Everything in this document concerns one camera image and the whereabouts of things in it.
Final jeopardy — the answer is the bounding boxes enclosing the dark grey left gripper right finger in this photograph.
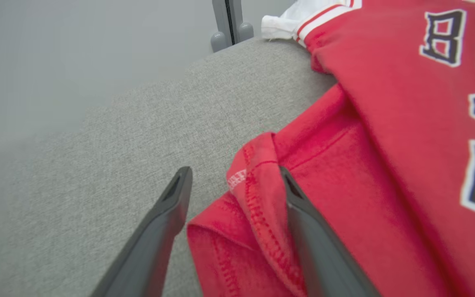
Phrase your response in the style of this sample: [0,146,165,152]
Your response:
[280,166,380,297]

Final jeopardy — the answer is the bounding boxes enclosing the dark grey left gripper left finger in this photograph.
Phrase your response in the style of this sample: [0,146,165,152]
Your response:
[90,166,193,297]

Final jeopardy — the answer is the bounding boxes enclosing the red Bulls shirt white sleeves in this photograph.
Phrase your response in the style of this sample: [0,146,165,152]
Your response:
[186,0,475,297]

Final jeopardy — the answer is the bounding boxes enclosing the grey fabric sofa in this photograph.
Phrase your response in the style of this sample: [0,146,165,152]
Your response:
[0,37,337,297]

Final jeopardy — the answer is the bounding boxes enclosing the grey partition post with feet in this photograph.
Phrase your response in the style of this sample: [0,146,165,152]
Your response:
[210,0,255,53]

